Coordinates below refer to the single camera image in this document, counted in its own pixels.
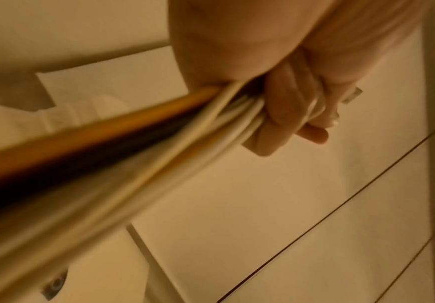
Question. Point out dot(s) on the person's left hand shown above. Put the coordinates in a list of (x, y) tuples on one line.
[(247, 38)]

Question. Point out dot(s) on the orange wooden hanger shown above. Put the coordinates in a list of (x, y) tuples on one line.
[(90, 133)]

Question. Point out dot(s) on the black hanger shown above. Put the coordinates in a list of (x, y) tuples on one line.
[(101, 158)]

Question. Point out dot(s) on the white cabinet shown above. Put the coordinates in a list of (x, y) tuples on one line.
[(277, 207)]

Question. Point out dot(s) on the metal cabinet fitting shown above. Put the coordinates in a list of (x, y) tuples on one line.
[(54, 285)]

